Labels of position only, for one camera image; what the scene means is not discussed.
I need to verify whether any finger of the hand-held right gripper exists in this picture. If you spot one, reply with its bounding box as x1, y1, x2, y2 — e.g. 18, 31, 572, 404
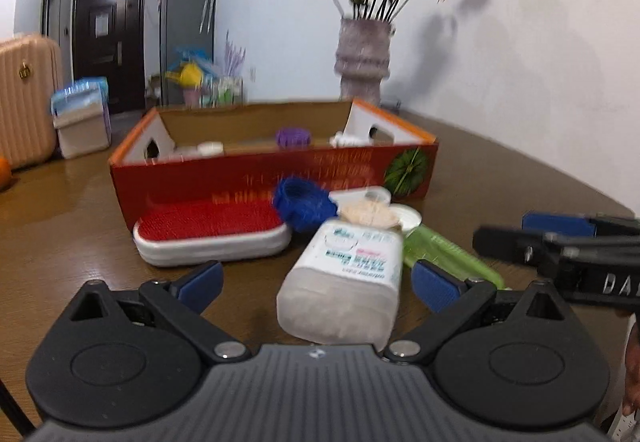
472, 225, 640, 274
521, 212, 640, 243

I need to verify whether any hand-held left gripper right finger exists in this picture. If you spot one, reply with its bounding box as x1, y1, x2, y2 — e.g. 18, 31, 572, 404
382, 260, 583, 365

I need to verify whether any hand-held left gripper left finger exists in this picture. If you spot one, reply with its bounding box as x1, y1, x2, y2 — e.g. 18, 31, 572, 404
65, 259, 253, 365

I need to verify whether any green spray bottle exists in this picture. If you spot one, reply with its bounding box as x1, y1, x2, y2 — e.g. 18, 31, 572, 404
402, 225, 506, 288

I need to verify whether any red and white lint brush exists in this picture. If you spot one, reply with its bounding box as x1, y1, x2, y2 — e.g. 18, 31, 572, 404
132, 199, 292, 267

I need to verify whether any small white round jar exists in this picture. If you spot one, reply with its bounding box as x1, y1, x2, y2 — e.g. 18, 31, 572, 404
390, 203, 423, 233

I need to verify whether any large white plastic bottle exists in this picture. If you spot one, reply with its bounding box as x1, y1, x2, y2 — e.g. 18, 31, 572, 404
276, 217, 404, 350

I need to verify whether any red cardboard box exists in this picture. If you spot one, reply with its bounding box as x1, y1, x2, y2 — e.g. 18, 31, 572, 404
109, 98, 440, 233

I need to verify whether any blue ridged lid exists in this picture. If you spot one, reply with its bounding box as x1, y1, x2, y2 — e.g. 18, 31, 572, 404
272, 177, 338, 232

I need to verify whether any purple ridged lid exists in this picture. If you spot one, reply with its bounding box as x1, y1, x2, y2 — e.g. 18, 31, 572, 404
276, 127, 312, 147

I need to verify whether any white nasal spray bottle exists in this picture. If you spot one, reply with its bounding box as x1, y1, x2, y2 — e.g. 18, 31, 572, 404
330, 132, 371, 147

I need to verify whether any person's right hand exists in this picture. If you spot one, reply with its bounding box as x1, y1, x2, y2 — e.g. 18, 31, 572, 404
621, 321, 640, 418

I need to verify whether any white storage box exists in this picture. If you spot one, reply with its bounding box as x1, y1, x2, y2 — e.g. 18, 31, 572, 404
52, 102, 112, 159

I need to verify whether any yellow watering can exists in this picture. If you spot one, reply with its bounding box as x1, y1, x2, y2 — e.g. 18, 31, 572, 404
165, 63, 203, 87

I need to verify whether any blue plastic item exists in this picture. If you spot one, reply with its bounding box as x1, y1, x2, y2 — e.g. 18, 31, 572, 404
175, 47, 216, 68

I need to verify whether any pink ribbed vase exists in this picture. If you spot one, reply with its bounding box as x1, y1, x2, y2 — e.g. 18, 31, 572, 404
334, 18, 396, 106

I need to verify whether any purple feather decoration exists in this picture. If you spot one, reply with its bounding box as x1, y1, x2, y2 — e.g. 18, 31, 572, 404
222, 30, 246, 78

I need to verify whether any dark entrance door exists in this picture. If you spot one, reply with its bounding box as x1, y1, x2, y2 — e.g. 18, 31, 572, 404
72, 0, 147, 115

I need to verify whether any pink ribbed suitcase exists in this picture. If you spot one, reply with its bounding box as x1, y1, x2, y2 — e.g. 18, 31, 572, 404
0, 33, 63, 170

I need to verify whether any grey refrigerator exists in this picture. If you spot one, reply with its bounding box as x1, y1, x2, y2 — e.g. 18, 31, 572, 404
159, 0, 218, 106

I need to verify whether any interior side doorway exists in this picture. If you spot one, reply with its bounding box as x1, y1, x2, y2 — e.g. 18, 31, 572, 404
41, 0, 63, 43

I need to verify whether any wire rack of bottles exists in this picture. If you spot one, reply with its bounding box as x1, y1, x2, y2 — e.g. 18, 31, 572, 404
200, 75, 246, 106

